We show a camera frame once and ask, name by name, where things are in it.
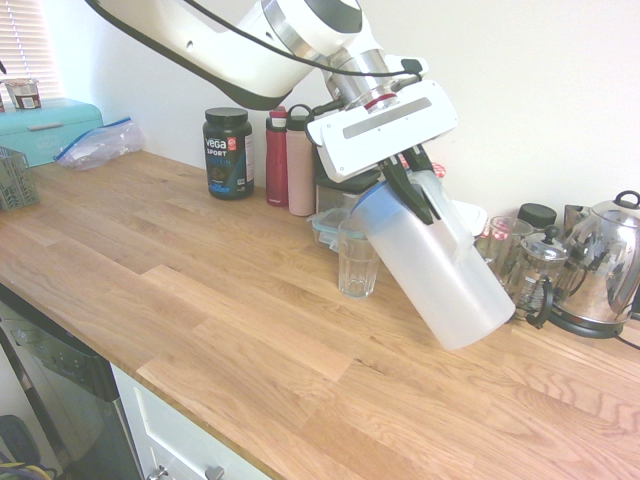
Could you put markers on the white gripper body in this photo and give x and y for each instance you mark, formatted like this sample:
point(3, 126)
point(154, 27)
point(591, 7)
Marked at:
point(390, 130)

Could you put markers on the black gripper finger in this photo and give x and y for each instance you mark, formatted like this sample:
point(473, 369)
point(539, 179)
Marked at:
point(417, 157)
point(404, 186)

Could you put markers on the translucent pitcher with blue lid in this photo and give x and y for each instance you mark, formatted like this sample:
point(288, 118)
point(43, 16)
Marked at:
point(450, 300)

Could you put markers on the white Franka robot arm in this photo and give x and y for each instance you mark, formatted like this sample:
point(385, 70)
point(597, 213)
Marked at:
point(225, 60)

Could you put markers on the pink water bottle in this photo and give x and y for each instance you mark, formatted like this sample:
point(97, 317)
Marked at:
point(300, 175)

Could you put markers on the red water bottle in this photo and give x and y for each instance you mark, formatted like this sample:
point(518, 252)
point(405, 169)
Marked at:
point(276, 165)

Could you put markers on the jar with red checked lid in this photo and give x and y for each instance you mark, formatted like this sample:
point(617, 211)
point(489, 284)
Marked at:
point(440, 170)

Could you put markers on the clear container with black lid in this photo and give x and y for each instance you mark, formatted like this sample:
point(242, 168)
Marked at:
point(360, 184)

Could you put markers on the glass container with teal lid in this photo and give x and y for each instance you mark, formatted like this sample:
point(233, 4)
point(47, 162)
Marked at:
point(327, 225)

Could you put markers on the clear drinking glass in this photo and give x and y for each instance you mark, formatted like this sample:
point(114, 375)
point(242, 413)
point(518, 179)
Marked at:
point(355, 270)

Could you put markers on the jar with black lid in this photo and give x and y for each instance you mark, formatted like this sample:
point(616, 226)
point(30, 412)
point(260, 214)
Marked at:
point(537, 215)

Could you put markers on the black Vega protein tub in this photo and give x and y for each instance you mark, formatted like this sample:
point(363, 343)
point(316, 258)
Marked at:
point(227, 155)

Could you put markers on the glass French press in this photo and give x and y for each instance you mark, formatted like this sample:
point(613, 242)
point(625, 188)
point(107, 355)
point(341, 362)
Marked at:
point(542, 280)

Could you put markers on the steel electric kettle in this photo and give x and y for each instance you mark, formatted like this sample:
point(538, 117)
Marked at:
point(607, 270)

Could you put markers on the clear zip bag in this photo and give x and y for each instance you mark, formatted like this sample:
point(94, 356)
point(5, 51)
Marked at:
point(100, 147)

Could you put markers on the teal bread box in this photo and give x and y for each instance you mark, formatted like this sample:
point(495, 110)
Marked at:
point(40, 130)

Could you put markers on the yogurt cup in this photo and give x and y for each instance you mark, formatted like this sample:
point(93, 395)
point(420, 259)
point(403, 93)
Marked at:
point(22, 95)

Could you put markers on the white window blinds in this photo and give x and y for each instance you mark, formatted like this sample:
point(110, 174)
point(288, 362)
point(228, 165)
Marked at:
point(30, 45)

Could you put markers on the grey plastic basket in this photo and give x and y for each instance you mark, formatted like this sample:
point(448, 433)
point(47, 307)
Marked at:
point(15, 182)

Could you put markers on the dark dishwasher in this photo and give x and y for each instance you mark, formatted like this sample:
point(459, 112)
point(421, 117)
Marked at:
point(65, 390)

